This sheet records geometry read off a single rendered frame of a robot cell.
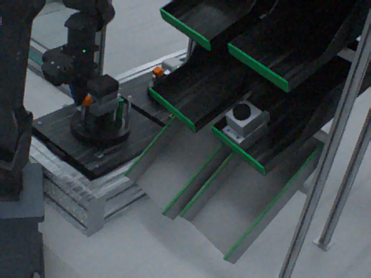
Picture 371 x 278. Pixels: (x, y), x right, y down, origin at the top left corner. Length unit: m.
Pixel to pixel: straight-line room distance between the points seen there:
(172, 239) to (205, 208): 0.18
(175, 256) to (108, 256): 0.14
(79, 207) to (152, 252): 0.18
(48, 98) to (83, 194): 0.43
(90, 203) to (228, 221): 0.28
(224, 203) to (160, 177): 0.15
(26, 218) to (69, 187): 0.23
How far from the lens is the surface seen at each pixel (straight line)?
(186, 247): 1.28
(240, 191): 1.12
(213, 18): 1.01
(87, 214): 1.23
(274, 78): 0.89
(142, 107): 1.48
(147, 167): 1.21
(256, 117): 0.97
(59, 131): 1.37
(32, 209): 1.05
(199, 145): 1.17
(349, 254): 1.39
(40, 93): 1.61
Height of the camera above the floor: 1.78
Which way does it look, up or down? 35 degrees down
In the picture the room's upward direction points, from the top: 10 degrees clockwise
